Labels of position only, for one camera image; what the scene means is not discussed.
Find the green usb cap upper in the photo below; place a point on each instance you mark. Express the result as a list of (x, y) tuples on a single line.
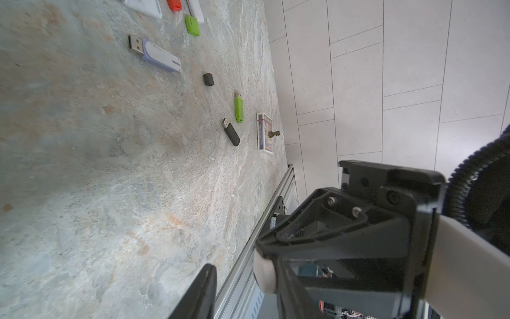
[(192, 26)]

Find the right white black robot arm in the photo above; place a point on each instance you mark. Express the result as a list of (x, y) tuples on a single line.
[(469, 269)]

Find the black usb cap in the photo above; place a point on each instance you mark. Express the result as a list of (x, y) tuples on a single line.
[(208, 79)]

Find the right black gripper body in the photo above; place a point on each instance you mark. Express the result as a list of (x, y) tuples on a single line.
[(382, 288)]

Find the small white usb drive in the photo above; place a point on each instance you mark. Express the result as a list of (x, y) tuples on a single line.
[(196, 11)]

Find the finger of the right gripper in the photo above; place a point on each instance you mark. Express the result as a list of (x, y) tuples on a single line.
[(331, 224)]

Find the playing card box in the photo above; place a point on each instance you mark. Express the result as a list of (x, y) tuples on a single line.
[(265, 133)]

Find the black usb drive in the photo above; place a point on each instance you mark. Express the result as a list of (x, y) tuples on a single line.
[(231, 132)]

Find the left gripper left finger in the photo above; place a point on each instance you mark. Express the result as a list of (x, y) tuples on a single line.
[(199, 300)]

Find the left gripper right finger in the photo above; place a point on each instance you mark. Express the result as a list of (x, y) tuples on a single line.
[(292, 300)]

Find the white purple usb drive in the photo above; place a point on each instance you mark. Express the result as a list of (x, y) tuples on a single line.
[(154, 54)]

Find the aluminium rail frame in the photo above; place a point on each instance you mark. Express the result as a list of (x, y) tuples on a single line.
[(240, 296)]

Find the red usb drive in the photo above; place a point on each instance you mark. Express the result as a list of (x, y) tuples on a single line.
[(175, 5)]

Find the green usb drive right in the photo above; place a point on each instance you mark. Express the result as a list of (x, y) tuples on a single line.
[(239, 108)]

